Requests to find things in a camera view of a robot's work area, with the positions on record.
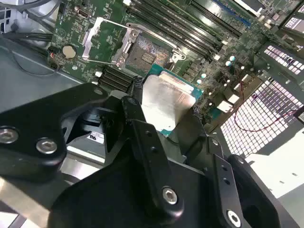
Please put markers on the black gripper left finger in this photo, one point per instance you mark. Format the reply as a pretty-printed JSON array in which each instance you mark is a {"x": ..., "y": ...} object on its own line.
[{"x": 147, "y": 147}]

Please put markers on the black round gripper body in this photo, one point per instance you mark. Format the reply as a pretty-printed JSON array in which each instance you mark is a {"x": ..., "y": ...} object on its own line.
[{"x": 114, "y": 190}]

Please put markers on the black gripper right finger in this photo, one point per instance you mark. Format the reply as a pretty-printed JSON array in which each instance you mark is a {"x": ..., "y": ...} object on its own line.
[{"x": 223, "y": 171}]

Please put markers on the silver topped CPU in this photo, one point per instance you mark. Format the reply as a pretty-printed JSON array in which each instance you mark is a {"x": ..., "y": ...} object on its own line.
[{"x": 166, "y": 99}]

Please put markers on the metal socket cover frame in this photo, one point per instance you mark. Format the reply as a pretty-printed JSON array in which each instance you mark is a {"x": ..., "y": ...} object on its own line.
[{"x": 89, "y": 45}]

